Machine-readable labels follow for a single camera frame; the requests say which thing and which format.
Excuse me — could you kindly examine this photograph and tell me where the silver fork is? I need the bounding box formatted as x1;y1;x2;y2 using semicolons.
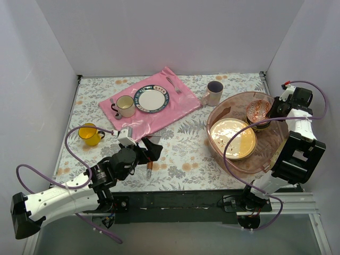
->
166;76;182;94

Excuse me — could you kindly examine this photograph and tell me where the yellow orange cup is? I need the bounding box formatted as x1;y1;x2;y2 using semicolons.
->
78;123;105;146

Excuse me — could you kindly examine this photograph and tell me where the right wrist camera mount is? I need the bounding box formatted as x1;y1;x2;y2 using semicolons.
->
279;81;296;102

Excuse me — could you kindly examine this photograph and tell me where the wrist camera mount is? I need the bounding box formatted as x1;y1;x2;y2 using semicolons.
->
112;126;137;147
279;81;296;102

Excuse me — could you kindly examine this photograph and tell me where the pink mug purple inside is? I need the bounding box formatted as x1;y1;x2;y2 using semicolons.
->
200;81;224;106

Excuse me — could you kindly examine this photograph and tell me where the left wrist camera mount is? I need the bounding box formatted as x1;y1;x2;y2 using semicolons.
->
112;126;137;147

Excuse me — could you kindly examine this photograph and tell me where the cream mug black handle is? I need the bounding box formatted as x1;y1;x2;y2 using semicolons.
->
115;96;135;118

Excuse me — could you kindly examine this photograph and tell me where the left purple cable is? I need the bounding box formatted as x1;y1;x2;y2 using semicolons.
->
16;125;123;244

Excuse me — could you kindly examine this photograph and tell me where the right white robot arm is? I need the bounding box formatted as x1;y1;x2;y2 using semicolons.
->
240;84;326;211

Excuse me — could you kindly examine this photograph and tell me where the yellow bottom plate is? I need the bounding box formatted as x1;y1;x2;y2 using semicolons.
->
210;118;257;160

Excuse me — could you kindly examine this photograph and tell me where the metal spatula wooden handle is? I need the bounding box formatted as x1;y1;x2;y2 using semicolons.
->
146;135;161;180

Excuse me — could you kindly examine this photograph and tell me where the dark patterned bowl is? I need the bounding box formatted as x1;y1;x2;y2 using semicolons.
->
251;125;269;132

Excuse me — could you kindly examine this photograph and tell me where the pink transparent plastic bin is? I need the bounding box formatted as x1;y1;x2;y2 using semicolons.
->
207;91;288;176

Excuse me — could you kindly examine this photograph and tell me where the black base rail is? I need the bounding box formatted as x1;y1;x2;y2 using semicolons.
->
46;183;303;224

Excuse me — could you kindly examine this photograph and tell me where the pink satin cloth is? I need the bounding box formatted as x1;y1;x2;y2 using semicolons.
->
99;67;200;141

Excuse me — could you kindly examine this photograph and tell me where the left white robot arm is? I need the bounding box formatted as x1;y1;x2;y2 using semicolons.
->
11;137;163;240

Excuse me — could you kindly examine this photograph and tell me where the green rimmed white plate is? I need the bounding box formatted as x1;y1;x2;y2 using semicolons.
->
133;85;169;114

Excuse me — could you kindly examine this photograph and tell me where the red patterned small bowl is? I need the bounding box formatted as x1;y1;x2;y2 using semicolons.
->
246;100;272;124

